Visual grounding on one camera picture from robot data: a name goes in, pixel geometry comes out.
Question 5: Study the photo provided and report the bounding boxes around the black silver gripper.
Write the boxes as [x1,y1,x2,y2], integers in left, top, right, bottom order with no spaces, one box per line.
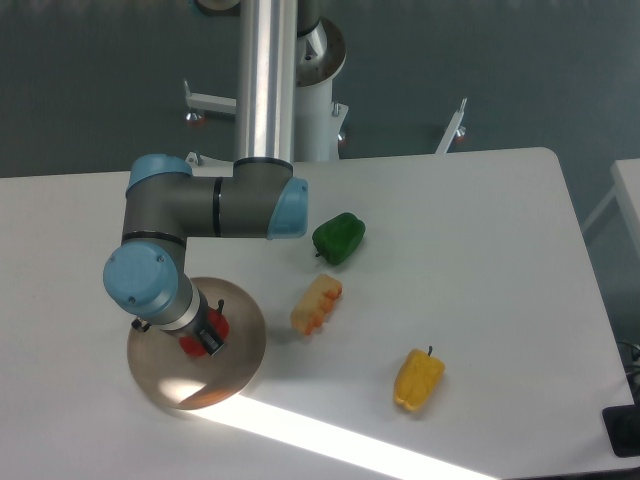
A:
[130,294,226,357]

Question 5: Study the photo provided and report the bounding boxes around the red toy bell pepper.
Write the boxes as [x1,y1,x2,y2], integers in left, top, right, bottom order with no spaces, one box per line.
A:
[178,299,230,358]

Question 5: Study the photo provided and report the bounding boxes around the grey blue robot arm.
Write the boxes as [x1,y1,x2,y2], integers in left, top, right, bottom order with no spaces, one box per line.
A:
[103,1,308,355]

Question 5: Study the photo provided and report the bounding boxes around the translucent brown round plate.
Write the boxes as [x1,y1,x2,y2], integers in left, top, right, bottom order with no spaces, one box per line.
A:
[127,277,266,410]

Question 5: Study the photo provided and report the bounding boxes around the green toy bell pepper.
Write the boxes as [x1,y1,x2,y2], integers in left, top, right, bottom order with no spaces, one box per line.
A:
[312,212,366,266]

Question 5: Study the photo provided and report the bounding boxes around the yellow toy bell pepper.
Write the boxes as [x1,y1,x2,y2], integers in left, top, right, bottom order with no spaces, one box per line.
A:
[392,345,446,412]

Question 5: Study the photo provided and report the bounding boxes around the orange yellow toy food block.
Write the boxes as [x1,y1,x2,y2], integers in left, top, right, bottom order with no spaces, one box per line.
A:
[290,274,343,335]

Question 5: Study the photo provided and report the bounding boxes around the black device at table edge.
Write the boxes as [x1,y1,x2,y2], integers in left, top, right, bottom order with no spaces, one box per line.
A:
[602,404,639,458]

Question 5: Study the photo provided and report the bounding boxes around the black cables at right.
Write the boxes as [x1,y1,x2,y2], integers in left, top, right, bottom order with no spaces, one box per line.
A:
[615,339,640,396]

